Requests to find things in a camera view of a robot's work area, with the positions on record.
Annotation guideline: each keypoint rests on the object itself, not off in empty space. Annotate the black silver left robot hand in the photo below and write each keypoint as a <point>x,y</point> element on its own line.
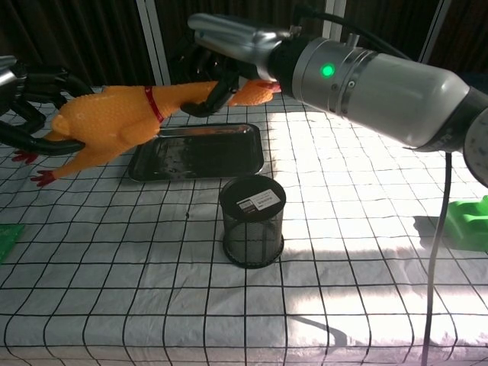
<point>42,82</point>

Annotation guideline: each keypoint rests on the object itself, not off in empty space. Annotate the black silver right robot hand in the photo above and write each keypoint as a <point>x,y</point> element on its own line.
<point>244,45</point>

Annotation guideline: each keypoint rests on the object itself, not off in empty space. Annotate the orange rubber chicken toy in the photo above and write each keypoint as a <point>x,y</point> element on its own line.
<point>110,114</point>

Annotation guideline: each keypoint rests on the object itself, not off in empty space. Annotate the black metal tray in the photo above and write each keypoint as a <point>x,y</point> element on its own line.
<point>206,152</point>

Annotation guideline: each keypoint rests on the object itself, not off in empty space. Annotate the green plastic block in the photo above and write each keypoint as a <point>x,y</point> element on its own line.
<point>469,228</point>
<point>9,240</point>

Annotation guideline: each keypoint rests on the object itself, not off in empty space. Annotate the black mesh pen cup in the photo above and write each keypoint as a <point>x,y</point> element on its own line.
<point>253,228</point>

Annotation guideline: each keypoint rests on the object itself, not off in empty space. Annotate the white black grid tablecloth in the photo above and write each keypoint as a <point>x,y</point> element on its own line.
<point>152,286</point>

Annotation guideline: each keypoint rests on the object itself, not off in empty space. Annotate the aluminium frame post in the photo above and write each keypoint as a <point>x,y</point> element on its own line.
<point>333,15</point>
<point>154,42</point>
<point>434,30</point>

